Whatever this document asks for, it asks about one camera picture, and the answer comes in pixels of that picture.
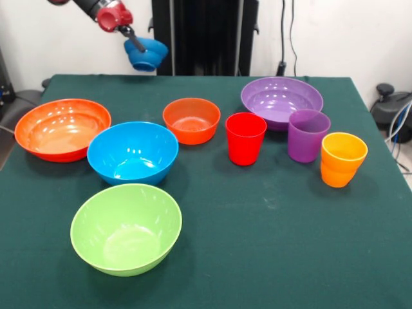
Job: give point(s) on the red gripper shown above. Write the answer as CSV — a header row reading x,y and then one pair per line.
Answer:
x,y
111,17

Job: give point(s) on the small dark blue bowl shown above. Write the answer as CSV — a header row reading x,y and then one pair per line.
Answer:
x,y
151,56

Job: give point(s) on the small orange bowl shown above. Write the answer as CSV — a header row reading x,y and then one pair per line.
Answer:
x,y
193,135

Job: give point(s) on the large light blue bowl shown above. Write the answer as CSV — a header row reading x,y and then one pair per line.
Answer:
x,y
132,154

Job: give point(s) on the green bowl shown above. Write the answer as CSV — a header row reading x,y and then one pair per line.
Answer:
x,y
125,231

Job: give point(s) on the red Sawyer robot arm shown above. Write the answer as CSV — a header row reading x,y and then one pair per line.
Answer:
x,y
88,6

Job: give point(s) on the large orange bowl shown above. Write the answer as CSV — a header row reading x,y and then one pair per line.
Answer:
x,y
61,132

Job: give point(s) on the grey office chair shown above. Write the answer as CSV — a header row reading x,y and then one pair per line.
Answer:
x,y
22,103

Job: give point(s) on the black equipment stand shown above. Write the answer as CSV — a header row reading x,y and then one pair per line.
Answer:
x,y
4,80

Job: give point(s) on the purple bowl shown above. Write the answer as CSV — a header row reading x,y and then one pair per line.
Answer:
x,y
273,99

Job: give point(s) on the red cup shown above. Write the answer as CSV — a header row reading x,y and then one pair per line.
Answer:
x,y
244,145

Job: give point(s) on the purple cup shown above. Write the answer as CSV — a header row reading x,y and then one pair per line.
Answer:
x,y
305,145

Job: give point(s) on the dark green table cloth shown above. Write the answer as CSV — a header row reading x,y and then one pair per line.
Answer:
x,y
257,241

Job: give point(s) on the orange cup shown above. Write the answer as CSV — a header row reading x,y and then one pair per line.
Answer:
x,y
341,167

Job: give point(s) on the black chair base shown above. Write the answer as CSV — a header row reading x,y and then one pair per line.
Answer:
x,y
392,106

